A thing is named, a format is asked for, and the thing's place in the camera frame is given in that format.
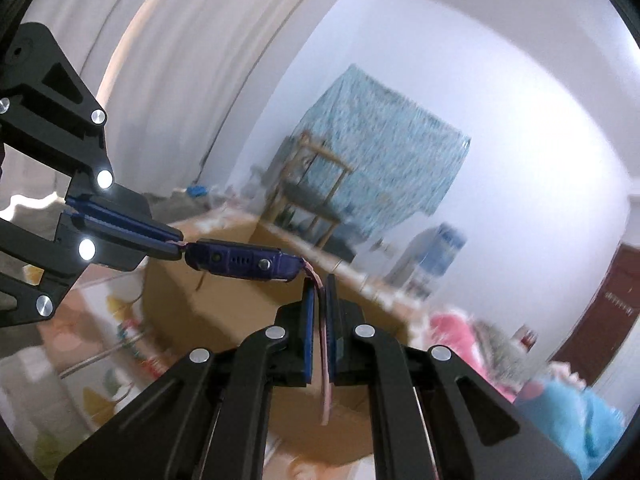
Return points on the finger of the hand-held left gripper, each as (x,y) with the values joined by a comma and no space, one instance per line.
(130,242)
(130,224)

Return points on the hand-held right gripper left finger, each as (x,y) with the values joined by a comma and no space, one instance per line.
(308,340)

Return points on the white curtain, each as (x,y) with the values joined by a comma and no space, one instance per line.
(175,60)

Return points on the large blue water bottle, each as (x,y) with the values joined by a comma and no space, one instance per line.
(440,250)

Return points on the blue patterned curtain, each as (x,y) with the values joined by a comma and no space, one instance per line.
(390,150)

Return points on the leaf patterned mat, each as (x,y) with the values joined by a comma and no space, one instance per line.
(90,385)

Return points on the brown door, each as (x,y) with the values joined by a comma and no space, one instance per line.
(600,320)

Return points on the brown cardboard box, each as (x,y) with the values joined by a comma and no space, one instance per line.
(225,310)

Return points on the blue pillow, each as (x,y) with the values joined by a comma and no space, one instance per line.
(565,410)

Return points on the grey blanket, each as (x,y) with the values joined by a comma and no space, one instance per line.
(500,345)

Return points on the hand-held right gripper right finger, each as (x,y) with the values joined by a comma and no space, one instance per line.
(340,355)

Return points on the pink floral blanket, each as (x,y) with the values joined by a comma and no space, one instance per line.
(455,330)

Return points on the wooden chair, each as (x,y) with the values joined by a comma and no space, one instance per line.
(320,149)

